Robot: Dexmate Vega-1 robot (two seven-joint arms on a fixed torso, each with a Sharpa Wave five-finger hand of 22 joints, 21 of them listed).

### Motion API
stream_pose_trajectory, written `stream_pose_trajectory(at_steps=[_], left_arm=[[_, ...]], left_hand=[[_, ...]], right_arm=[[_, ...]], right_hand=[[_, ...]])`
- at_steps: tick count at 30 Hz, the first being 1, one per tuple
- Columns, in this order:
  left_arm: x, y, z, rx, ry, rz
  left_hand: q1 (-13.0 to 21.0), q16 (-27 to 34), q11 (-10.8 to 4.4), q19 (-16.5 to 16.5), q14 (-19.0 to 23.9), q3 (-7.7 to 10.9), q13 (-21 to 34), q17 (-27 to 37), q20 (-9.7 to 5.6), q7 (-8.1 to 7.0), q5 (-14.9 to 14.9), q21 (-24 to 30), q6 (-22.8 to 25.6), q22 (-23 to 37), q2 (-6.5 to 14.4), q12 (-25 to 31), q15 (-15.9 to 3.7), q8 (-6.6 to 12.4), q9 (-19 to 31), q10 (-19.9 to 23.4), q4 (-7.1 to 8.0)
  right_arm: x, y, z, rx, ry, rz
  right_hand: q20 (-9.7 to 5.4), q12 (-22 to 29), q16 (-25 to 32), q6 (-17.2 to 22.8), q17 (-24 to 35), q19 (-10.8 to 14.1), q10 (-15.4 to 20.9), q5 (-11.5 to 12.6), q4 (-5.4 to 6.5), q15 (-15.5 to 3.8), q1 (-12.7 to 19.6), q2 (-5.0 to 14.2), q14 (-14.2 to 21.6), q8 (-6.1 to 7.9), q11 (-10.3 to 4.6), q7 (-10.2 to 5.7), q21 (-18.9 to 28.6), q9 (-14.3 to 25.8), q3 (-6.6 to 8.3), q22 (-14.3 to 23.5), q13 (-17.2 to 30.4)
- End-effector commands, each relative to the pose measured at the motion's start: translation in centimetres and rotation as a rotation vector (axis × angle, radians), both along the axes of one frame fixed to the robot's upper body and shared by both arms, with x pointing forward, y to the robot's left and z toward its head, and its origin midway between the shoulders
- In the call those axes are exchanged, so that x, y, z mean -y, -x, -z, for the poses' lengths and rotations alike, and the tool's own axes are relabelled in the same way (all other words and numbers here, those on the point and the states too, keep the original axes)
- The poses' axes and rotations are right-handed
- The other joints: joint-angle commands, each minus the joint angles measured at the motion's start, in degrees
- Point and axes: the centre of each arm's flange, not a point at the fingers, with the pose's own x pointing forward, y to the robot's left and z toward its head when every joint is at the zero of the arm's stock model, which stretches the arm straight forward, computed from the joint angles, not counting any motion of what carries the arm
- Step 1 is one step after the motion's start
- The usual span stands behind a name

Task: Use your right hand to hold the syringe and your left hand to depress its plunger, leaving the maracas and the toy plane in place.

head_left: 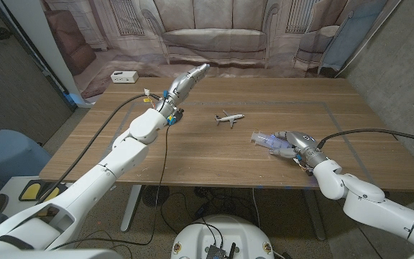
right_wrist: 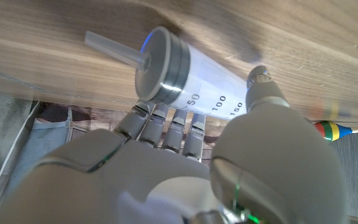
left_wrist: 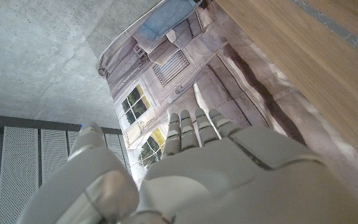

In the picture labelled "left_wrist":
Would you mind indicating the grey tape outline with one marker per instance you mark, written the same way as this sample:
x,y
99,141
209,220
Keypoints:
x,y
337,28

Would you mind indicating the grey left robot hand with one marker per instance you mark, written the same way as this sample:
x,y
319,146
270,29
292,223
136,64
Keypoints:
x,y
228,180

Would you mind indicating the printed living room backdrop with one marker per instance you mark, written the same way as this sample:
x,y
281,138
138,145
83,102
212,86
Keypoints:
x,y
197,68

